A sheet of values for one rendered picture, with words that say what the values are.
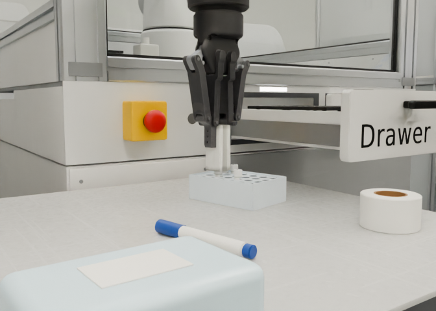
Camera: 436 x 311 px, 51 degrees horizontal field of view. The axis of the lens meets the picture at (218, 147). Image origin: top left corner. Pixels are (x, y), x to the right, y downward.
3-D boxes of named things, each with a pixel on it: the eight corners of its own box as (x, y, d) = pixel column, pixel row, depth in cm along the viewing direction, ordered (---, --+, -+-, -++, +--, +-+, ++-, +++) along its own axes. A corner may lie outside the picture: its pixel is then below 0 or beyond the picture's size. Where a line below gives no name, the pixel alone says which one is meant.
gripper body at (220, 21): (218, 18, 74) (218, 76, 75) (180, 10, 68) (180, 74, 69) (255, 13, 70) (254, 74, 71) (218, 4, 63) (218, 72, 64)
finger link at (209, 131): (217, 113, 69) (203, 113, 67) (216, 147, 69) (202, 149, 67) (209, 113, 70) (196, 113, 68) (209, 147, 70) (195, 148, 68)
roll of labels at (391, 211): (409, 219, 59) (411, 188, 59) (429, 235, 52) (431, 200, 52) (353, 218, 60) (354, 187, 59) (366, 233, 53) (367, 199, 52)
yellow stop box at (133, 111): (169, 140, 84) (169, 100, 84) (133, 142, 80) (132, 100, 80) (157, 138, 89) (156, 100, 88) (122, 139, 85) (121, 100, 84)
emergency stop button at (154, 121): (167, 132, 81) (167, 110, 81) (147, 133, 79) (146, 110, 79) (159, 131, 84) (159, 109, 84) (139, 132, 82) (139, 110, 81)
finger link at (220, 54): (226, 50, 68) (220, 49, 67) (222, 126, 68) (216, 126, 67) (206, 52, 70) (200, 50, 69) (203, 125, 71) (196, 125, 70)
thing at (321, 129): (438, 142, 86) (439, 110, 86) (346, 150, 72) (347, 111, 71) (290, 130, 119) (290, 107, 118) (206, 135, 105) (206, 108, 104)
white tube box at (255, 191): (286, 200, 70) (286, 176, 69) (252, 211, 63) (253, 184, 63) (224, 190, 78) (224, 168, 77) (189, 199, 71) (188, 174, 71)
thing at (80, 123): (413, 138, 136) (416, 89, 135) (65, 165, 79) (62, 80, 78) (227, 124, 214) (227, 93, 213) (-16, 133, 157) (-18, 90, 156)
